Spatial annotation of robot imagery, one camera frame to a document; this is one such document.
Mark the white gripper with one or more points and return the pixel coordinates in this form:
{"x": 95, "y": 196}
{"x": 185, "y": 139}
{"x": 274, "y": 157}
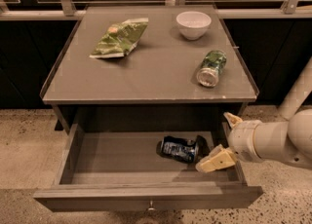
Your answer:
{"x": 242, "y": 139}

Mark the grey cabinet with counter top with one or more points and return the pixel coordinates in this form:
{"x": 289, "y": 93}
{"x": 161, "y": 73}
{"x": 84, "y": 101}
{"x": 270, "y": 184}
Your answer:
{"x": 161, "y": 69}

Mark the blue pepsi can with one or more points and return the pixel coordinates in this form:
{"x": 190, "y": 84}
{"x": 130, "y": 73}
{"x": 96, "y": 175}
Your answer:
{"x": 181, "y": 149}

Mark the white diagonal pipe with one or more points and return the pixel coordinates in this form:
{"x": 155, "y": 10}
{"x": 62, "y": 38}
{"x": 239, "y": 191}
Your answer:
{"x": 300, "y": 90}

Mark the silver drawer knob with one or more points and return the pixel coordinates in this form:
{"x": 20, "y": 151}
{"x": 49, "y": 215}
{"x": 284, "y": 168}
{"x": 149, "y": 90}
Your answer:
{"x": 151, "y": 206}

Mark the green soda can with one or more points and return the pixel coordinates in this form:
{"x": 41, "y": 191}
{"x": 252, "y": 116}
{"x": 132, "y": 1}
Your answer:
{"x": 211, "y": 67}

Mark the white ceramic bowl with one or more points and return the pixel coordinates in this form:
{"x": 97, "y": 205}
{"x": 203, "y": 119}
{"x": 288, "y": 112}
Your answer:
{"x": 192, "y": 24}

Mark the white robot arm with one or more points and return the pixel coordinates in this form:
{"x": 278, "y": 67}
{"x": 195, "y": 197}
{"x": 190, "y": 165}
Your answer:
{"x": 288, "y": 142}

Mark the green chip bag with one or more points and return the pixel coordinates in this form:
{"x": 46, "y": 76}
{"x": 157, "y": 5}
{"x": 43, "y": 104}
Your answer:
{"x": 120, "y": 38}

